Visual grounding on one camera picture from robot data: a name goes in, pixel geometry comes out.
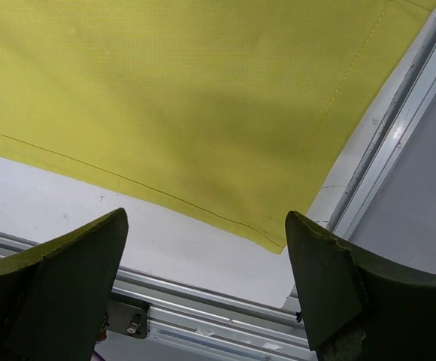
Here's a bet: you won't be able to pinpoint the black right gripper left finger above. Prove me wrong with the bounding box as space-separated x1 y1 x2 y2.
0 208 129 360

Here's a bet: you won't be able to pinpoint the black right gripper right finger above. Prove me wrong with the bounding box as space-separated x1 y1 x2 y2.
285 211 436 360

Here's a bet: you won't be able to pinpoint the yellow-green trousers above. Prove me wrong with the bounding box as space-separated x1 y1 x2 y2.
0 1 436 253

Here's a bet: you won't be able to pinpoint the aluminium rail frame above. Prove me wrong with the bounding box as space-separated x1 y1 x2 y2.
0 1 436 360

